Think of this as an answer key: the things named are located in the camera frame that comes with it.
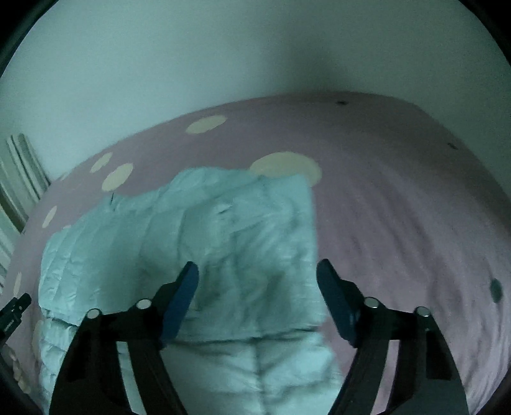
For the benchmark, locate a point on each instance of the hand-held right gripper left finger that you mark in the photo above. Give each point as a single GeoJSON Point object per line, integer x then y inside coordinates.
{"type": "Point", "coordinates": [181, 305]}

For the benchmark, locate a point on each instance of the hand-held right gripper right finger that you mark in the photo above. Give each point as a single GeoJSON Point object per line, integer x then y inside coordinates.
{"type": "Point", "coordinates": [332, 297]}

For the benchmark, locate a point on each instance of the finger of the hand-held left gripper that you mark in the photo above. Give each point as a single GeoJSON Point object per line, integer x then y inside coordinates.
{"type": "Point", "coordinates": [15, 310]}

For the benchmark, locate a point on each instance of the light blue puffer jacket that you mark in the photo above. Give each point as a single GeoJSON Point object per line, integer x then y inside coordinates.
{"type": "Point", "coordinates": [247, 239]}

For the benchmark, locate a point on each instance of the pink dotted bedsheet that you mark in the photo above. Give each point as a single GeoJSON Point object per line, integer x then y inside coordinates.
{"type": "Point", "coordinates": [379, 199]}

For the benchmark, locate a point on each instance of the striped cloth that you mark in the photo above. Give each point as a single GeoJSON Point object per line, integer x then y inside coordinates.
{"type": "Point", "coordinates": [20, 179]}

